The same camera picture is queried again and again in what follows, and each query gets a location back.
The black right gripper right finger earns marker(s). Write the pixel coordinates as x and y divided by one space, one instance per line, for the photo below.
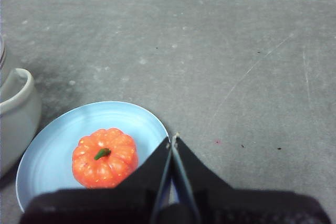
249 208

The blue round plate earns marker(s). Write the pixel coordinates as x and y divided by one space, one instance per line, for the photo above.
52 140

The orange toy pumpkin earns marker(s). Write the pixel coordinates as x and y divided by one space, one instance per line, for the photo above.
105 161

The pale green electric steamer pot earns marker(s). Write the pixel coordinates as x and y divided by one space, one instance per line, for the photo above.
18 119

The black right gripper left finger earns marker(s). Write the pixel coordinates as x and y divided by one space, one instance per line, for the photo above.
105 205

